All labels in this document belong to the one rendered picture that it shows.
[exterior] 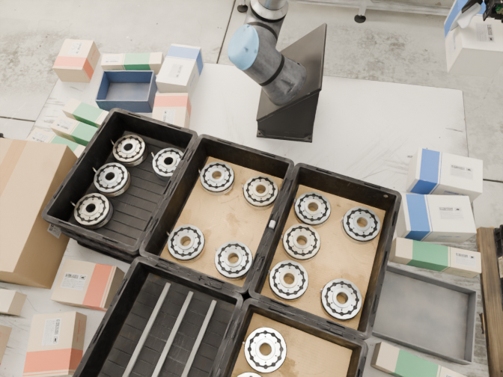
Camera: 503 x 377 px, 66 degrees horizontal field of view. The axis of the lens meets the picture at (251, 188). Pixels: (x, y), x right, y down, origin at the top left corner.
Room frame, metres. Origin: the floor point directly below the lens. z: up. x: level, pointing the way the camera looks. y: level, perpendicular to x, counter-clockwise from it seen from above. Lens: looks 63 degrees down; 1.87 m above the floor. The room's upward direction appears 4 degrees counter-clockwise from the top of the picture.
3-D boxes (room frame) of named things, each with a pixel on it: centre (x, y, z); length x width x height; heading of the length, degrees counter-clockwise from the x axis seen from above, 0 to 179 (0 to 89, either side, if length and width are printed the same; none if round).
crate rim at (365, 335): (0.31, -0.19, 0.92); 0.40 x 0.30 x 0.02; 155
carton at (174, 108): (0.90, 0.27, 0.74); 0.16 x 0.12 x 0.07; 175
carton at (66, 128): (0.85, 0.59, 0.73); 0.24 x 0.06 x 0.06; 63
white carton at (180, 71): (1.11, 0.24, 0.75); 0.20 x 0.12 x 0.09; 164
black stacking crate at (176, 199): (0.44, 0.09, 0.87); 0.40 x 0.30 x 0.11; 155
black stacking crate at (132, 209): (0.56, 0.36, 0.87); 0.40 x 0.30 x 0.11; 155
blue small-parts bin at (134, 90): (1.04, 0.45, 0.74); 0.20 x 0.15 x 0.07; 84
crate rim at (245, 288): (0.44, 0.09, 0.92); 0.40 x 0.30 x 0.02; 155
